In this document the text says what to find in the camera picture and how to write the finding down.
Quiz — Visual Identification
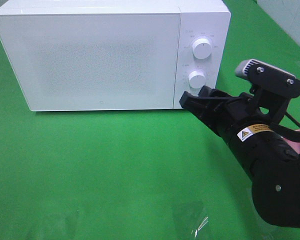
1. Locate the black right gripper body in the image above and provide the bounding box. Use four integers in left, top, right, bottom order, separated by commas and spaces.
203, 93, 298, 160

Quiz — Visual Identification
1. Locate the white microwave knob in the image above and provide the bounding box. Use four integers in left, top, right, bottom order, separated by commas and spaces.
192, 37, 212, 60
188, 70, 206, 89

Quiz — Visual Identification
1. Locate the white microwave door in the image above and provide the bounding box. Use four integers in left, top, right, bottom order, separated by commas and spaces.
0, 14, 180, 111

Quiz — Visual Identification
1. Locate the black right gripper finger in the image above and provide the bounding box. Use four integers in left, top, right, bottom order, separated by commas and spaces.
198, 85, 230, 105
179, 91, 217, 123

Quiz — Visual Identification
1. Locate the white lower microwave knob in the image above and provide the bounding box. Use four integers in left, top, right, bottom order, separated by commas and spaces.
188, 70, 206, 89

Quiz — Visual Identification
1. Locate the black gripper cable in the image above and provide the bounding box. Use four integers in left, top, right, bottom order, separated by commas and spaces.
272, 112, 300, 141

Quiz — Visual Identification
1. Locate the white upper microwave knob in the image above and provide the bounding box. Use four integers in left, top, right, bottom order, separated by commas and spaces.
192, 37, 212, 60

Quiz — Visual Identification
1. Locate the white microwave oven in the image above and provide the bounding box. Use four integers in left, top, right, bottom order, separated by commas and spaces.
0, 0, 231, 112

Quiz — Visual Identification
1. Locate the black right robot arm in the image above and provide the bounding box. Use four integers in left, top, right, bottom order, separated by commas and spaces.
179, 86, 300, 228

